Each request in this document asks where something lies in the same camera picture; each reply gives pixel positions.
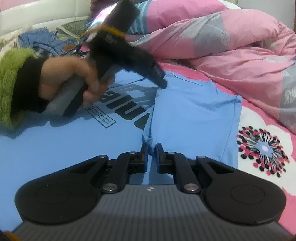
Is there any pink floral bed blanket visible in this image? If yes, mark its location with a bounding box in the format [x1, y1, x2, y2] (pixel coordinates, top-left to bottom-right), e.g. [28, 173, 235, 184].
[160, 60, 295, 232]

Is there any pink grey quilt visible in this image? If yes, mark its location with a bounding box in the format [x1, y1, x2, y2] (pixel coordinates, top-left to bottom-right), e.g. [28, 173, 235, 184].
[126, 9, 295, 132]

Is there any pile of jeans and plaid clothes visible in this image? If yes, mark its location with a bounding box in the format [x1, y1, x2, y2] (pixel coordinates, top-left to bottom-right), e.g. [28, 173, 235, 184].
[18, 28, 77, 57]

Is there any white pink bed headboard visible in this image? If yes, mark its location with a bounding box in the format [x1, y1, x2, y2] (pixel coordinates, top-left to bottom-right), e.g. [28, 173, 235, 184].
[1, 0, 90, 36]

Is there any green fuzzy left sleeve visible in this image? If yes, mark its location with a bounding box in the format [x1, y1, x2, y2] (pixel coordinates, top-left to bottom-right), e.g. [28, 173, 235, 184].
[0, 47, 47, 130]

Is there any light blue t-shirt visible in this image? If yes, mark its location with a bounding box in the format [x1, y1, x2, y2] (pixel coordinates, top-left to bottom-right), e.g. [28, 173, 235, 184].
[1, 71, 242, 230]

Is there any teal pink striped pillow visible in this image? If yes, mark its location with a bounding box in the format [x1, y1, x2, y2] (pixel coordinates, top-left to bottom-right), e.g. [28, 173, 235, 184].
[87, 1, 239, 35]

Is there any green patterned pillow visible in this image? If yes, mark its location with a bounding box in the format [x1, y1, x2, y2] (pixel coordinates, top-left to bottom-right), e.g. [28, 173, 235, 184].
[57, 20, 89, 38]

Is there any operator left hand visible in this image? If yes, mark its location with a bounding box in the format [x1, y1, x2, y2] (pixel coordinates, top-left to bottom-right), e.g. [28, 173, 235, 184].
[39, 56, 115, 108]

